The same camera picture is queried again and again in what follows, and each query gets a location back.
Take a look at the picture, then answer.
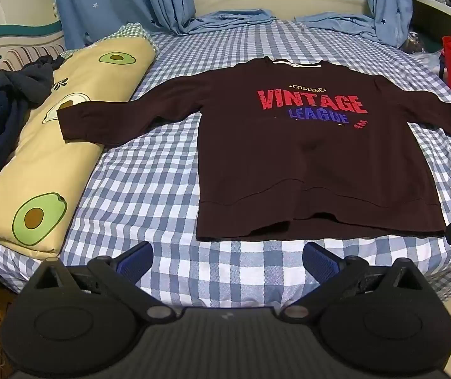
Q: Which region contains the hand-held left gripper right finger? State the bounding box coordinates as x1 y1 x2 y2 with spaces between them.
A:
281 241 433 322

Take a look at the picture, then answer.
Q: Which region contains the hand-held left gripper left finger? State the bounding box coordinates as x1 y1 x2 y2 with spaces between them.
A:
26 241 177 322

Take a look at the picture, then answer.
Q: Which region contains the dark maroon printed sweatshirt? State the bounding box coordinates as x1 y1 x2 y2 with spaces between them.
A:
57 57 451 242

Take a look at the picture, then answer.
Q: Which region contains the blue checked bed sheet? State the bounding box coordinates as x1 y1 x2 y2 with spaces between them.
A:
0 18 451 309

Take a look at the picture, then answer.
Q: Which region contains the yellow avocado print quilt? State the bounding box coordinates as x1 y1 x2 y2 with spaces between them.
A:
0 23 159 259

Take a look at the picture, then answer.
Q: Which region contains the cream shelf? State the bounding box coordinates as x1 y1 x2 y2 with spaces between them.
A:
410 0 451 54

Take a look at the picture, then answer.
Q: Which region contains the blue star curtain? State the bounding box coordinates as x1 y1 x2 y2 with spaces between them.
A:
297 0 413 48
50 0 277 50

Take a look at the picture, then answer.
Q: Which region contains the striped patterned headboard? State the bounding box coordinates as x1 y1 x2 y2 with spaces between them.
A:
0 0 67 97

